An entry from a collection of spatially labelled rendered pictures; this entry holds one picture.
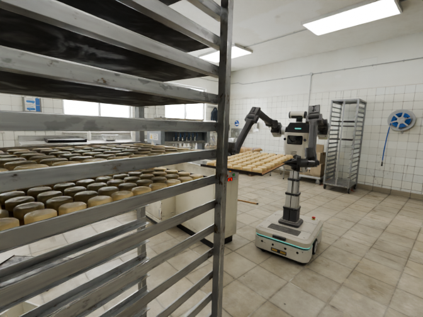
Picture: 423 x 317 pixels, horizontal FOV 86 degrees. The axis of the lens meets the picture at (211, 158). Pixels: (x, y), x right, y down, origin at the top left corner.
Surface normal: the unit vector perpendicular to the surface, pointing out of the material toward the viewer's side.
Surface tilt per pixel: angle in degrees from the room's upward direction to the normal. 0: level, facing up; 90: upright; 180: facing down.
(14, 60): 90
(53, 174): 90
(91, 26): 90
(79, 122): 90
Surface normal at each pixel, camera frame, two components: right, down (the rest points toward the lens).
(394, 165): -0.74, 0.07
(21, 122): 0.80, 0.11
